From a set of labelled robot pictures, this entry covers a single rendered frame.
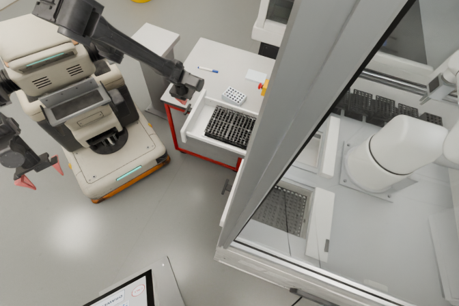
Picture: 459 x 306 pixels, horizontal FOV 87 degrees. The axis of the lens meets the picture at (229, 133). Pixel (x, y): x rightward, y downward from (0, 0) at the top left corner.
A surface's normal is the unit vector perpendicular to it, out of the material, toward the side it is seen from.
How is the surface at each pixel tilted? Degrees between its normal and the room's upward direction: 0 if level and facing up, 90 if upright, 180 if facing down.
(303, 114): 90
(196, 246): 0
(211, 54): 0
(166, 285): 5
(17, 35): 42
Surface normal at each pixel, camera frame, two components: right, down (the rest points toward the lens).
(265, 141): -0.33, 0.80
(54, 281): 0.08, -0.51
